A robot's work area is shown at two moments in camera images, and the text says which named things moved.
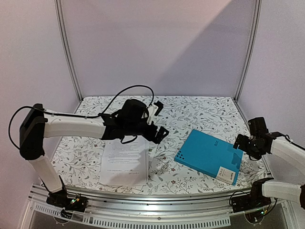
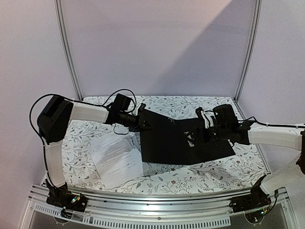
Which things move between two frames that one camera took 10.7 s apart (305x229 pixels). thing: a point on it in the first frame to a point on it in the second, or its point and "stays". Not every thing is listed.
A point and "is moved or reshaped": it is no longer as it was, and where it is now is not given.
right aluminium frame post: [248, 65] stays
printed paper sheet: [125, 164] is moved or reshaped
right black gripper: [241, 142] to [202, 133]
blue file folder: [211, 156] to [165, 140]
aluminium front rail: [154, 206] stays
